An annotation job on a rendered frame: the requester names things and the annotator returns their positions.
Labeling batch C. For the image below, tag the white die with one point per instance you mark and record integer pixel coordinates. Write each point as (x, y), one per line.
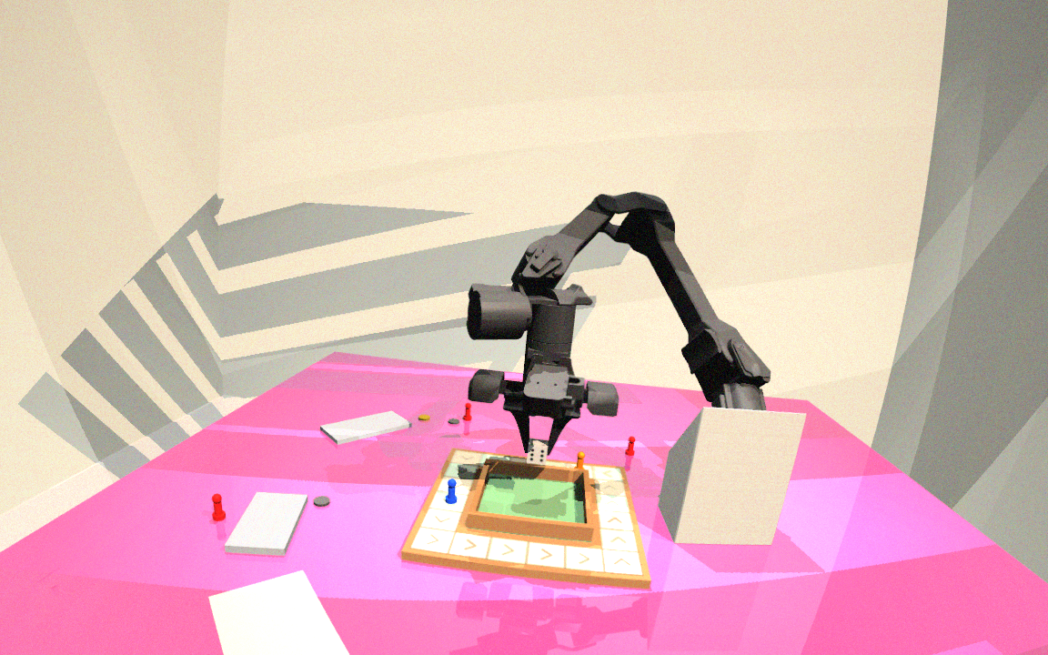
(538, 451)

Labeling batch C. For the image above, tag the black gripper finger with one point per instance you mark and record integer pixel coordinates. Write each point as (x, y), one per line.
(558, 426)
(523, 423)

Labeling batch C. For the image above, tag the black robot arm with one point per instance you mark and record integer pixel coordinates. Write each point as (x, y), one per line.
(730, 374)

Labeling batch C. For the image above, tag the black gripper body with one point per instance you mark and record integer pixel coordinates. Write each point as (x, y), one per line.
(602, 398)

